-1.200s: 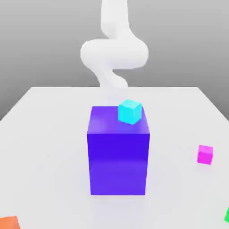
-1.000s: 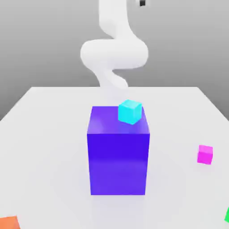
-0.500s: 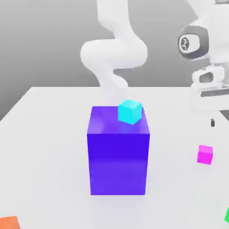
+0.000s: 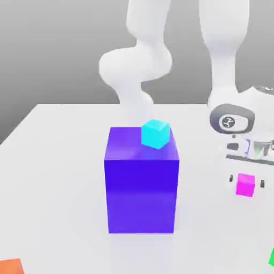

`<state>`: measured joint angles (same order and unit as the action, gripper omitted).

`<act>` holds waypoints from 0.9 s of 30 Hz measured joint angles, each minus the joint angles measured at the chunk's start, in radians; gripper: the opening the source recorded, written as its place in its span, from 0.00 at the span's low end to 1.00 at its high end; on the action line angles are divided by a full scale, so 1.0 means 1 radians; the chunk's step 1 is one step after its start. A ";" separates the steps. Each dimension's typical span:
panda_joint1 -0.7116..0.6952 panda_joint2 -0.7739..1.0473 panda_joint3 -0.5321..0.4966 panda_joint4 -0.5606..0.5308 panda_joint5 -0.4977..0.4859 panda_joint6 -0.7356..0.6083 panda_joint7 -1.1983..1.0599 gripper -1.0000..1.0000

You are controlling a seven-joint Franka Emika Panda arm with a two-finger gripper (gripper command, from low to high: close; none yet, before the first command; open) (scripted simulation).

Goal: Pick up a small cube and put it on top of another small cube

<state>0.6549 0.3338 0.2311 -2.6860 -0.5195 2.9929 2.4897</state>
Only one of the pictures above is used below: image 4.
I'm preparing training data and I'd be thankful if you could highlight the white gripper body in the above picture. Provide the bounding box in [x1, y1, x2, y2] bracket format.
[224, 153, 274, 177]

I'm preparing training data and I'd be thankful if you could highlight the small magenta cube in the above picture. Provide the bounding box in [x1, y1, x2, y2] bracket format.
[235, 173, 256, 197]

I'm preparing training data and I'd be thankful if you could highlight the small cyan cube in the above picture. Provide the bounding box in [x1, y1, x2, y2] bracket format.
[141, 119, 171, 150]

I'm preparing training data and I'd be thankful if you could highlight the small orange cube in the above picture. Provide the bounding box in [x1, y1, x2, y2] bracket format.
[0, 258, 25, 274]

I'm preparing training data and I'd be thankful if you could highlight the large blue box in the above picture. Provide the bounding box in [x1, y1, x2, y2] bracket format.
[104, 126, 180, 234]

